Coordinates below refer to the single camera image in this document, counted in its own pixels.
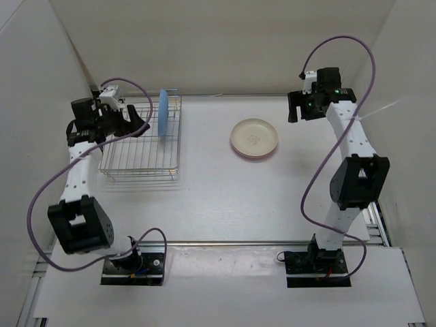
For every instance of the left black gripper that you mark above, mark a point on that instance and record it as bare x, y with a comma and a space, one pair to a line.
127, 127

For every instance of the blue plate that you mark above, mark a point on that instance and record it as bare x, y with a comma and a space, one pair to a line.
163, 110

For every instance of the pink plate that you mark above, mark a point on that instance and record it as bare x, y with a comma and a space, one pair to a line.
253, 158

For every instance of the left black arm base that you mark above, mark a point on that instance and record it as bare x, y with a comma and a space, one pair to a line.
150, 270

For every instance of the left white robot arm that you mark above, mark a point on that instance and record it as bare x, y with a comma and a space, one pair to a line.
79, 221

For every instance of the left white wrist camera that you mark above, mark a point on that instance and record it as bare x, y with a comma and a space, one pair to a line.
111, 96

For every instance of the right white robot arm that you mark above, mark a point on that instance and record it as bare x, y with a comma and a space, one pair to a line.
361, 175

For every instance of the cream plate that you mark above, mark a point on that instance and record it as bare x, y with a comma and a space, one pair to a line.
254, 137

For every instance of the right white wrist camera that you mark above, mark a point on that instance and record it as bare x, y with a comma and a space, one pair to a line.
308, 79

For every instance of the metal wire dish rack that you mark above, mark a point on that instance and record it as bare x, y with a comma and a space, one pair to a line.
150, 157

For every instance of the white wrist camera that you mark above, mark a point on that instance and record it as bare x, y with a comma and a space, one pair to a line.
111, 96
308, 79

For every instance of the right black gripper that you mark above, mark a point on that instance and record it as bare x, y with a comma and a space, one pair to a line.
296, 99

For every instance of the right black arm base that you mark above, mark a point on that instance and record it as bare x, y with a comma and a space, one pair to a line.
302, 273

